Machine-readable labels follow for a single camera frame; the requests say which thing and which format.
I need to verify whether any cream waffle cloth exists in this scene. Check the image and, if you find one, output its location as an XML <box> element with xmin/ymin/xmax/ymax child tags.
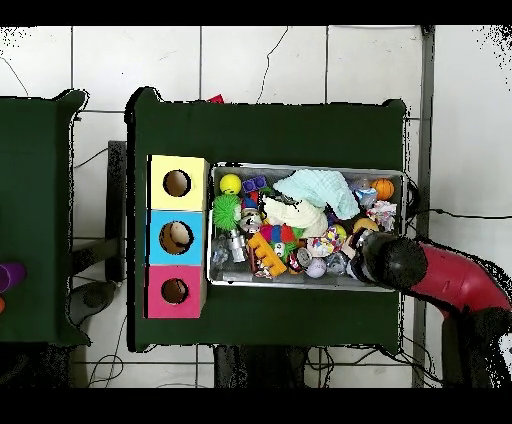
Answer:
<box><xmin>261</xmin><ymin>195</ymin><xmax>330</xmax><ymax>241</ymax></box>

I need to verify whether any mint green waffle cloth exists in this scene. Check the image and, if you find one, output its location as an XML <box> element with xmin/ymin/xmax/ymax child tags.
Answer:
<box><xmin>272</xmin><ymin>168</ymin><xmax>362</xmax><ymax>222</ymax></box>

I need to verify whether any clear shallow mesh bin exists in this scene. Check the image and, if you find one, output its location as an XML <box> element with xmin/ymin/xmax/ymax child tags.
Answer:
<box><xmin>207</xmin><ymin>163</ymin><xmax>409</xmax><ymax>293</ymax></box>

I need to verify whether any wooden box with three holes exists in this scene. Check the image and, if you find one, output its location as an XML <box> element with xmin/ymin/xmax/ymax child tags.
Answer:
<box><xmin>144</xmin><ymin>154</ymin><xmax>209</xmax><ymax>320</ymax></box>

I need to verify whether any green fuzzy toy with eyes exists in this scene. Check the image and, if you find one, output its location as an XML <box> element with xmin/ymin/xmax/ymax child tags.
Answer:
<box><xmin>211</xmin><ymin>194</ymin><xmax>244</xmax><ymax>234</ymax></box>

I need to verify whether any yellow smiley ball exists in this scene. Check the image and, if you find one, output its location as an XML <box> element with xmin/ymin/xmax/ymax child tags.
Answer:
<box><xmin>219</xmin><ymin>173</ymin><xmax>243</xmax><ymax>197</ymax></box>

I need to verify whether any orange toy building block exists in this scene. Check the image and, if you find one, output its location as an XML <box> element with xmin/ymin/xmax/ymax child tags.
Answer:
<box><xmin>247</xmin><ymin>231</ymin><xmax>289</xmax><ymax>280</ymax></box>

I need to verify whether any crushed black silver can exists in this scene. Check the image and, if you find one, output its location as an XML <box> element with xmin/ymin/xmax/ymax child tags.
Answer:
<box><xmin>289</xmin><ymin>247</ymin><xmax>313</xmax><ymax>271</ymax></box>

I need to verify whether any dark green table cloth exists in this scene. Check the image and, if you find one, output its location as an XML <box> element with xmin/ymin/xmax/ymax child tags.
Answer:
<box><xmin>125</xmin><ymin>86</ymin><xmax>409</xmax><ymax>353</ymax></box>

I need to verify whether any small white baseball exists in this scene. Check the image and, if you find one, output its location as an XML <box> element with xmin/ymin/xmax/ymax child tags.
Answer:
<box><xmin>305</xmin><ymin>256</ymin><xmax>329</xmax><ymax>280</ymax></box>

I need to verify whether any small orange basketball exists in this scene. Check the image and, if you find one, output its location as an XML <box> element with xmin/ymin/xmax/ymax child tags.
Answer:
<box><xmin>372</xmin><ymin>178</ymin><xmax>396</xmax><ymax>201</ymax></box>

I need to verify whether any black stand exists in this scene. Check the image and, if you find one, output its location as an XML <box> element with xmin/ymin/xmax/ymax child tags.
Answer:
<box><xmin>106</xmin><ymin>140</ymin><xmax>128</xmax><ymax>283</ymax></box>

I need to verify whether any grey vertical pole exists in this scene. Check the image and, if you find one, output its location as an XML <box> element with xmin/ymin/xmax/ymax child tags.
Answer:
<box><xmin>411</xmin><ymin>25</ymin><xmax>437</xmax><ymax>245</ymax></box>

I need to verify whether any dark green side table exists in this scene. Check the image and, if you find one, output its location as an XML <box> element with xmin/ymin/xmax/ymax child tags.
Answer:
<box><xmin>0</xmin><ymin>89</ymin><xmax>89</xmax><ymax>347</ymax></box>

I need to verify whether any purple toy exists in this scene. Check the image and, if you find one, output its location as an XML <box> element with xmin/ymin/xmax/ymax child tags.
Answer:
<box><xmin>0</xmin><ymin>262</ymin><xmax>27</xmax><ymax>294</ymax></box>

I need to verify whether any colourful knotted rope toy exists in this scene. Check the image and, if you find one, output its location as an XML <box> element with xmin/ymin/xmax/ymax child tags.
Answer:
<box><xmin>307</xmin><ymin>235</ymin><xmax>338</xmax><ymax>260</ymax></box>

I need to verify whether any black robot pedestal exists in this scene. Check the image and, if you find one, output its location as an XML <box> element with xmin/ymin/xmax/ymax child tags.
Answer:
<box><xmin>214</xmin><ymin>343</ymin><xmax>309</xmax><ymax>389</ymax></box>

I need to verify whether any black cable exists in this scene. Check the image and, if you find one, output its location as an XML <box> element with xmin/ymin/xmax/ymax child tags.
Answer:
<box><xmin>415</xmin><ymin>206</ymin><xmax>512</xmax><ymax>221</ymax></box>

